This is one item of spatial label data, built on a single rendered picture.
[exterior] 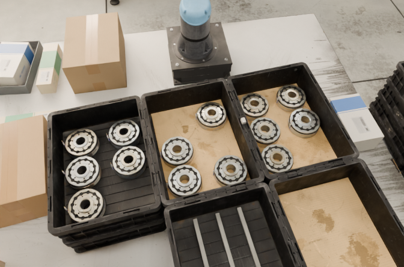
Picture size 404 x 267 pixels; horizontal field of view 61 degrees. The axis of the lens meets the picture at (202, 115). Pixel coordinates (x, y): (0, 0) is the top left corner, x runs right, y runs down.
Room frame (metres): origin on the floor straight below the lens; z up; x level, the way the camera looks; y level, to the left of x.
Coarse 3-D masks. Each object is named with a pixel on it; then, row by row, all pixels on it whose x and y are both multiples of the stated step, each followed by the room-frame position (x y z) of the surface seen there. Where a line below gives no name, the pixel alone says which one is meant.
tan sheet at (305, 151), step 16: (240, 96) 0.77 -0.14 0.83; (272, 96) 0.77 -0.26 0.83; (272, 112) 0.70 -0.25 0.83; (288, 112) 0.70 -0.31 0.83; (288, 128) 0.63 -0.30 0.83; (320, 128) 0.63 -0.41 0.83; (288, 144) 0.57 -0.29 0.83; (304, 144) 0.57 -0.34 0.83; (320, 144) 0.57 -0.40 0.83; (304, 160) 0.51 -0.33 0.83; (320, 160) 0.51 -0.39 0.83
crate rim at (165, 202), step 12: (192, 84) 0.75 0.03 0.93; (204, 84) 0.75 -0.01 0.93; (144, 96) 0.70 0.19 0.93; (228, 96) 0.70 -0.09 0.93; (144, 108) 0.65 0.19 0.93; (156, 156) 0.47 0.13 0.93; (252, 156) 0.47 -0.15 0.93; (156, 168) 0.43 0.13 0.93; (252, 180) 0.40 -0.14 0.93; (204, 192) 0.36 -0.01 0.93; (216, 192) 0.36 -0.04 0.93; (168, 204) 0.33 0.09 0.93
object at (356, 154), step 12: (252, 72) 0.80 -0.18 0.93; (264, 72) 0.80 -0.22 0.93; (228, 84) 0.75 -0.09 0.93; (324, 96) 0.70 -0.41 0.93; (240, 108) 0.65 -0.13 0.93; (336, 120) 0.60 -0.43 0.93; (252, 144) 0.51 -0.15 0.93; (348, 156) 0.47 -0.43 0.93; (264, 168) 0.43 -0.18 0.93; (300, 168) 0.43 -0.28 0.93; (312, 168) 0.43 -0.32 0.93
